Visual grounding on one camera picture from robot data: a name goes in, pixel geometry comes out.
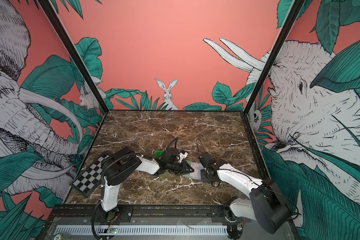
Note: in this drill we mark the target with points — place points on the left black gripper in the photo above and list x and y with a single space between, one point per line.
184 167

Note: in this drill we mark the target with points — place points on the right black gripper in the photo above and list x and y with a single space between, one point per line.
203 177

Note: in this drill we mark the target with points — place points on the green plastic card tray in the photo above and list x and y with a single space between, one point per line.
159 155

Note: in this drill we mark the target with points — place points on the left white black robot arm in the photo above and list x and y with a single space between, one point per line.
117 168

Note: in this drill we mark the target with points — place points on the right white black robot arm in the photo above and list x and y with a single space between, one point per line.
266 204

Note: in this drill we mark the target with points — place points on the black white checkerboard plate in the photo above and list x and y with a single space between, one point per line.
87 181

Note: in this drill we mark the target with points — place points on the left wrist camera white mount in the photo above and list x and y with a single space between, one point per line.
182 155

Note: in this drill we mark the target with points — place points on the black front mounting rail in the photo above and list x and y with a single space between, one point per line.
125 213

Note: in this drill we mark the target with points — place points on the white perforated cable duct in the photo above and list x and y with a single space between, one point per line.
78 230

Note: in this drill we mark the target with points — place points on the right black frame post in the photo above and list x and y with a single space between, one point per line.
290 19

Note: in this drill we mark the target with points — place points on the black frame post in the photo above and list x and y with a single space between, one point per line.
290 19
55 21

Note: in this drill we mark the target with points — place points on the left black frame post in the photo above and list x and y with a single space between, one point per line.
55 21

